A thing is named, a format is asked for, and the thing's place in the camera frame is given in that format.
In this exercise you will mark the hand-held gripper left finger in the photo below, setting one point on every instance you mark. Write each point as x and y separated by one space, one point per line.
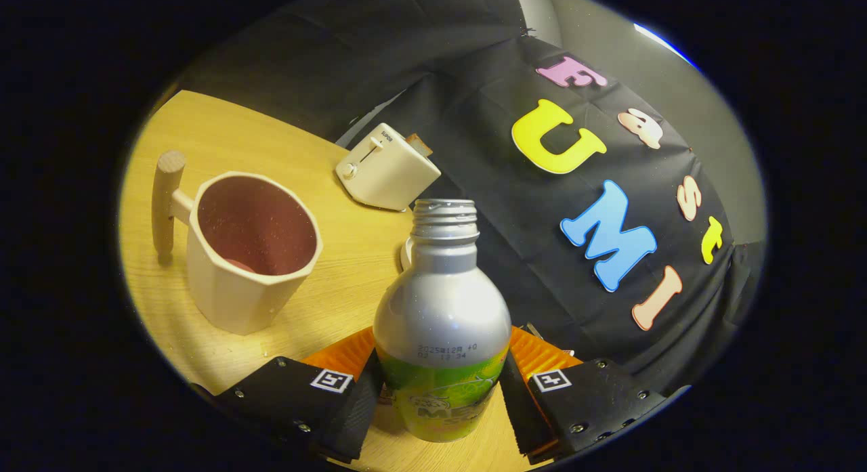
352 418

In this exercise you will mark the white toaster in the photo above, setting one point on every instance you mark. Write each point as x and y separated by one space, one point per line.
389 177

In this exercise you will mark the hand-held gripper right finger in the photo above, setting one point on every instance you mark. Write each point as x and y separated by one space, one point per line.
525 414

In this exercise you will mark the wooden table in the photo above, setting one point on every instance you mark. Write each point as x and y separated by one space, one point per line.
352 255

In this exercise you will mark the small white bowl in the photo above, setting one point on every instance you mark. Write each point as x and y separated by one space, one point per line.
406 255

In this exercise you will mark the toast slice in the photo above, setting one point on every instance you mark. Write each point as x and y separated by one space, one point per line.
421 145

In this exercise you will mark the silver green juice bottle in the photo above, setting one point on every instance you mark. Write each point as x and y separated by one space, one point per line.
440 309

